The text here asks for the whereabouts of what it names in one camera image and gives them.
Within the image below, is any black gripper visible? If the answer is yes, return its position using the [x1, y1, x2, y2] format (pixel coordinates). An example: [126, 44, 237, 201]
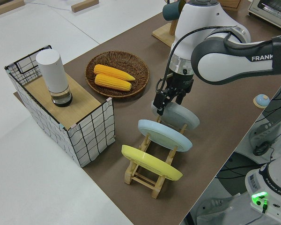
[153, 69, 194, 116]

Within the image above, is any gray plate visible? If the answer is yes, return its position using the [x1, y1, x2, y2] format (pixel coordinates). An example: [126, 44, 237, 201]
[150, 100, 200, 131]

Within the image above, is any light blue plate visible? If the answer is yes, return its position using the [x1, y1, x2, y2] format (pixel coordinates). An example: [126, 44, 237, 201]
[137, 119, 193, 153]

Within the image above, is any yellow plate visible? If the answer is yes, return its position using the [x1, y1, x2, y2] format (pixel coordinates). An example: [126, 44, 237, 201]
[121, 144, 184, 181]

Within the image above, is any low wooden plate rack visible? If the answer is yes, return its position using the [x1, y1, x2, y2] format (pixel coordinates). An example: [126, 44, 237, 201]
[124, 116, 189, 200]

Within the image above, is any brown wicker basket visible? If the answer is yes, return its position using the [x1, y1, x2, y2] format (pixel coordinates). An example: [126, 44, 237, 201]
[85, 50, 151, 99]

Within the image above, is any brown table mat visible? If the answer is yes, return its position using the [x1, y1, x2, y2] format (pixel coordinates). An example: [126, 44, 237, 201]
[13, 9, 281, 225]

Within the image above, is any yellow corn cob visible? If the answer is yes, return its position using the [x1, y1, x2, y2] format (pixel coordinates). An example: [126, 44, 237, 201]
[94, 74, 133, 92]
[93, 64, 136, 82]

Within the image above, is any wooden mug tree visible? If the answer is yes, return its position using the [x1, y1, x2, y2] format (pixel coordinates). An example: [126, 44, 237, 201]
[151, 19, 179, 48]

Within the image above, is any dark blue mug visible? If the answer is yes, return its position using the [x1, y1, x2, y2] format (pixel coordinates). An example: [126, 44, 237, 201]
[162, 1, 183, 22]

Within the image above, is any blue dome bell button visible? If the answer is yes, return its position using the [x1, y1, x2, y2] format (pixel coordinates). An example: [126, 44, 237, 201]
[253, 94, 270, 109]

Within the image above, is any white cylinder bottle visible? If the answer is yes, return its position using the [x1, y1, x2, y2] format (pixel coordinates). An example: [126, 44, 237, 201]
[35, 49, 74, 108]

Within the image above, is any wooden block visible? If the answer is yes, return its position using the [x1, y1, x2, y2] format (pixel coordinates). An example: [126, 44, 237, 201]
[0, 0, 24, 17]
[71, 0, 100, 13]

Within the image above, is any white toaster oven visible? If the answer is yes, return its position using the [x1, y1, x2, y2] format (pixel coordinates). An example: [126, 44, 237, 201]
[248, 0, 281, 30]

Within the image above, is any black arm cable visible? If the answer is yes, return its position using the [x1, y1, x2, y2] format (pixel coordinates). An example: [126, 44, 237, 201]
[155, 24, 237, 104]

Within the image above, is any wire grid box with shelf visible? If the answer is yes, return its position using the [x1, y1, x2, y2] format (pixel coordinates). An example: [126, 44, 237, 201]
[4, 45, 116, 168]

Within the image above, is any black velcro strap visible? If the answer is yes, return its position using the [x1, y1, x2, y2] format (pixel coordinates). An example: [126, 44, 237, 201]
[271, 34, 281, 76]

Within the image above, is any thin gray wire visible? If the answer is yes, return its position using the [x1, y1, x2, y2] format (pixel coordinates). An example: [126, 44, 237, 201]
[25, 0, 71, 11]

